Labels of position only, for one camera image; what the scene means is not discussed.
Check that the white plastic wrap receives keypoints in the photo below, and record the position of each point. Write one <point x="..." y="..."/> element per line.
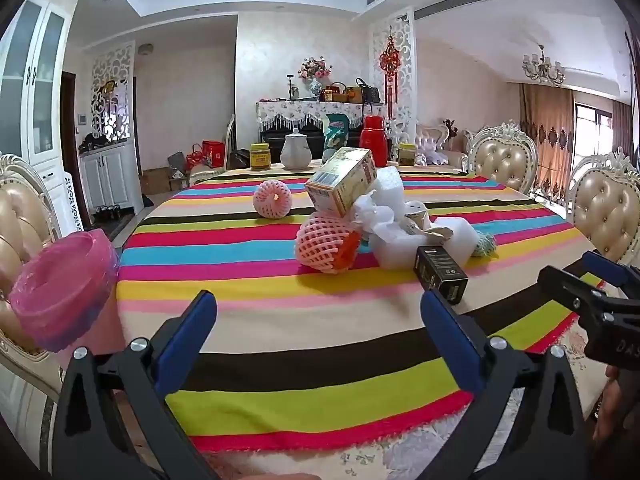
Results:
<point x="370" y="217"/>

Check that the small yellow lid jar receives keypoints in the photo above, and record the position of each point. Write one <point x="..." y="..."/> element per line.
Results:
<point x="406" y="154"/>

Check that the beige tufted chair far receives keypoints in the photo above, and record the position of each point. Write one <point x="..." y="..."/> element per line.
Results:
<point x="505" y="154"/>

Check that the brown curtain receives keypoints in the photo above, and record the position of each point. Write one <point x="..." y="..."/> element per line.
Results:
<point x="547" y="117"/>

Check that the beige tufted chair left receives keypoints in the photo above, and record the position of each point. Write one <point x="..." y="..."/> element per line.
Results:
<point x="28" y="224"/>

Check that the beige tufted chair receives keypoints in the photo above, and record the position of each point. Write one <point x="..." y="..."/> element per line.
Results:
<point x="602" y="202"/>
<point x="28" y="224"/>
<point x="505" y="154"/>

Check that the pink lined trash bin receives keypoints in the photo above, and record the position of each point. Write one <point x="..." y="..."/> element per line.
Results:
<point x="65" y="297"/>

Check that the black small box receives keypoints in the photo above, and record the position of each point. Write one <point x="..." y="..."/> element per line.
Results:
<point x="436" y="269"/>

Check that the piano with lace cover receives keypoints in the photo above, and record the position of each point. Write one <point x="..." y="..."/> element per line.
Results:
<point x="277" y="119"/>

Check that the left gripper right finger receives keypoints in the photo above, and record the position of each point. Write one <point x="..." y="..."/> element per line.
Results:
<point x="546" y="440"/>

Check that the striped colourful tablecloth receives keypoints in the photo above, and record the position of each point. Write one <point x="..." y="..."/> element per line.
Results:
<point x="301" y="360"/>

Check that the flower vase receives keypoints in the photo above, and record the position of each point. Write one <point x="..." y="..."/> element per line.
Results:
<point x="312" y="72"/>

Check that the white tall glass cabinet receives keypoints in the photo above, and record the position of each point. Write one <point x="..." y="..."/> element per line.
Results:
<point x="32" y="55"/>

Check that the white dining chair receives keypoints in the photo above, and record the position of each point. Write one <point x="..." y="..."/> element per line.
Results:
<point x="202" y="173"/>

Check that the yellow printed cardboard box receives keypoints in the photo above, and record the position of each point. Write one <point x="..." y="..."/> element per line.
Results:
<point x="336" y="185"/>

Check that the red thermos jug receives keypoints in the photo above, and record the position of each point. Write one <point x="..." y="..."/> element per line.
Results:
<point x="373" y="138"/>

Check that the chandelier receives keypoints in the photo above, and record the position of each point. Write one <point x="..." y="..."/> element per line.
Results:
<point x="539" y="67"/>

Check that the person right hand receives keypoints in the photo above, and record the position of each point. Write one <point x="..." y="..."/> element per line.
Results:
<point x="619" y="396"/>

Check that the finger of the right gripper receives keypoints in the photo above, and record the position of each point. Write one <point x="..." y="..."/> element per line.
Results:
<point x="607" y="262"/>
<point x="573" y="293"/>

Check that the red chinese knot ornament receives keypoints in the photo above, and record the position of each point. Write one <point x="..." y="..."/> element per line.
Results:
<point x="389" y="61"/>

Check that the white low cabinet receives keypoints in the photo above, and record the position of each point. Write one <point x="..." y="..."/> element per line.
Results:
<point x="109" y="177"/>

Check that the cream paper bag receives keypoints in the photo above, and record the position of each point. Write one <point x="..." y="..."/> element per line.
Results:
<point x="417" y="222"/>

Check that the orange fruit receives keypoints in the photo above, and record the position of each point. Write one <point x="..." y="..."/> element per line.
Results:
<point x="326" y="244"/>

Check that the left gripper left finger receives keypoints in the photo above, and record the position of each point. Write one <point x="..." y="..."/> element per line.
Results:
<point x="113" y="421"/>

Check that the red gift bags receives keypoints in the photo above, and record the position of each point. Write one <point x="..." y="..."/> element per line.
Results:
<point x="209" y="153"/>

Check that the white foam block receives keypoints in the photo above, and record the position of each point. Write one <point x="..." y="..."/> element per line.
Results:
<point x="388" y="190"/>
<point x="395" y="244"/>

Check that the green white foam net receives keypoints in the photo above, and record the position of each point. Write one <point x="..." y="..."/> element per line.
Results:
<point x="486" y="245"/>

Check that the pink foam net ball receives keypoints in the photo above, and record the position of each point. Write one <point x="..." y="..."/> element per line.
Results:
<point x="272" y="199"/>

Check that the green snack bag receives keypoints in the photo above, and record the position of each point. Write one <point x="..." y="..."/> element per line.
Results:
<point x="335" y="131"/>

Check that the beige tufted chair near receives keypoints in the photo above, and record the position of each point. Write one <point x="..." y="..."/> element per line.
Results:
<point x="602" y="202"/>

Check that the yellow lidded jar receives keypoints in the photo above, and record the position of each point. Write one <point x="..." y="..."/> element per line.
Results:
<point x="260" y="156"/>

